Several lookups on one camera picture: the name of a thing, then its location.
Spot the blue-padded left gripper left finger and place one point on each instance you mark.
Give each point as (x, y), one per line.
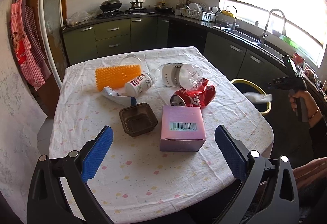
(47, 202)

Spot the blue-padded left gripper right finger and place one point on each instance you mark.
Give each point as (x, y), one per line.
(268, 191)

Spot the white tissue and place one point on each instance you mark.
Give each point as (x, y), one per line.
(258, 98)

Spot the crushed red soda can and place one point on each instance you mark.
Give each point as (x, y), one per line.
(200, 96)

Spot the clear plastic bottle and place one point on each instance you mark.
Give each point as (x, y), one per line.
(186, 76)

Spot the brown plastic tray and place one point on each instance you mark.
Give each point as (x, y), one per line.
(138, 119)

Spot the pink cardboard box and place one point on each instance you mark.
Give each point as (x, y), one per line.
(182, 129)

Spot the white tube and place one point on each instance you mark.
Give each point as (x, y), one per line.
(113, 95)

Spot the white supplement bottle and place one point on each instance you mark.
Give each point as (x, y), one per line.
(140, 84)

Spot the orange spiky rubber mat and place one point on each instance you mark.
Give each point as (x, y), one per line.
(116, 77)

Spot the clear plastic cup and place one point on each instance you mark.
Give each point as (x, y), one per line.
(131, 59)

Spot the dark sleeved right forearm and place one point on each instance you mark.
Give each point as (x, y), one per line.
(319, 139)

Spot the yellow-rimmed trash bin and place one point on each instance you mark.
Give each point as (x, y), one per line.
(247, 86)

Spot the green kitchen cabinets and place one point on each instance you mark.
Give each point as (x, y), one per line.
(116, 37)

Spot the person's right hand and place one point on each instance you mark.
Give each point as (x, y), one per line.
(313, 112)

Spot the small chrome faucet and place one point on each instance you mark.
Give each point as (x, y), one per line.
(233, 15)

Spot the white dish rack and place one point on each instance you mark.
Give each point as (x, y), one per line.
(195, 11)

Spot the red patterned apron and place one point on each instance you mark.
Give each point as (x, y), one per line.
(22, 48)

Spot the white floral tablecloth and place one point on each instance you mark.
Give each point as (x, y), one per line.
(136, 181)

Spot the checkered hanging apron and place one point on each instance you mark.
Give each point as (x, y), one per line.
(31, 32)

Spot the gas stove top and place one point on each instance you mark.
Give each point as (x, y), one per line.
(113, 13)

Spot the black kettle on stove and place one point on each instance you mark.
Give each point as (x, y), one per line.
(136, 4)

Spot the plastic bag on counter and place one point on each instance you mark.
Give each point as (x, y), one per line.
(79, 17)

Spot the black wok with lid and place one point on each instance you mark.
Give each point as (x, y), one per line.
(110, 5)

